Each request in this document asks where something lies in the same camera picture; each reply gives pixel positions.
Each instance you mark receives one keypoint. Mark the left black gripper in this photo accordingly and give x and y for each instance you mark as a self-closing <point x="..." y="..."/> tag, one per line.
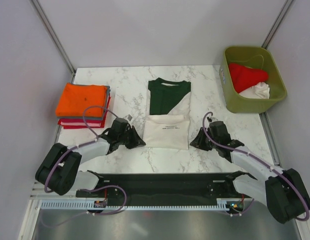
<point x="137" y="141"/>

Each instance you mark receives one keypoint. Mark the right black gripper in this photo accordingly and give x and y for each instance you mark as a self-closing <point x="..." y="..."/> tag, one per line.
<point x="198" y="141"/>

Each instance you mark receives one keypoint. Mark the white and green t shirt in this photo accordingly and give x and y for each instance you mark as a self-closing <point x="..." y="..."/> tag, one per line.
<point x="167" y="119"/>

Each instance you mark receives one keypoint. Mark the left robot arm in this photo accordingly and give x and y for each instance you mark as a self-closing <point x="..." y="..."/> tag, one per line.
<point x="59" y="169"/>

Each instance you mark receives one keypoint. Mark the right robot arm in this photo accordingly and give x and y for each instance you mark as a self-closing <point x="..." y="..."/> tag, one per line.
<point x="282" y="191"/>

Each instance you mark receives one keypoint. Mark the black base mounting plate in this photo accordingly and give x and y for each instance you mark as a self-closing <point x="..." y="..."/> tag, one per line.
<point x="172" y="189"/>

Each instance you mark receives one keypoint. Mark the blue label on bin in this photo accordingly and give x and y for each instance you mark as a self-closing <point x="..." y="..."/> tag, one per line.
<point x="223" y="76"/>

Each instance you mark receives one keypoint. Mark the red folded t shirt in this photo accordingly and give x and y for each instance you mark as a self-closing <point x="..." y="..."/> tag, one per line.
<point x="71" y="110"/>

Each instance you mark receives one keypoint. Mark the orange folded t shirt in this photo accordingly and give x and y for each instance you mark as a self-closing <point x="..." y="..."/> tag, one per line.
<point x="82" y="100"/>

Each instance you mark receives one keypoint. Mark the red t shirt in bin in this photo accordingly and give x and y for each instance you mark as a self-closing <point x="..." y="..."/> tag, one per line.
<point x="244" y="77"/>

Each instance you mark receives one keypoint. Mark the white garment in bin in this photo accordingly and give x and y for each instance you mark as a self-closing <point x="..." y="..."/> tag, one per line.
<point x="258" y="91"/>

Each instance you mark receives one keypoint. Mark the olive green plastic bin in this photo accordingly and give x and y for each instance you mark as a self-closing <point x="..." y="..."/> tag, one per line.
<point x="252" y="57"/>

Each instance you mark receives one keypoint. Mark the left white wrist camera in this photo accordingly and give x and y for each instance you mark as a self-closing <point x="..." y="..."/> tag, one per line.
<point x="128" y="118"/>

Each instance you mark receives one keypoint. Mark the white slotted cable duct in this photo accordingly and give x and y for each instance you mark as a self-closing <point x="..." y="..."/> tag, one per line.
<point x="93" y="205"/>

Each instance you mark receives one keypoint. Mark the right aluminium side rail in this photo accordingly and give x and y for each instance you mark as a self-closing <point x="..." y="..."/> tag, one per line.
<point x="267" y="128"/>

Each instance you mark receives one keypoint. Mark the left aluminium frame post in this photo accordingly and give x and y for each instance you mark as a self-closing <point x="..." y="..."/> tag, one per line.
<point x="52" y="34"/>

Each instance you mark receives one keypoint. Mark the aluminium frame post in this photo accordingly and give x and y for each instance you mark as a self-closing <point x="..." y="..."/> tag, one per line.
<point x="277" y="23"/>
<point x="52" y="34"/>

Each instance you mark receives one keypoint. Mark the right aluminium frame post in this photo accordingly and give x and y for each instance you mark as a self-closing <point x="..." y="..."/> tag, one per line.
<point x="277" y="23"/>

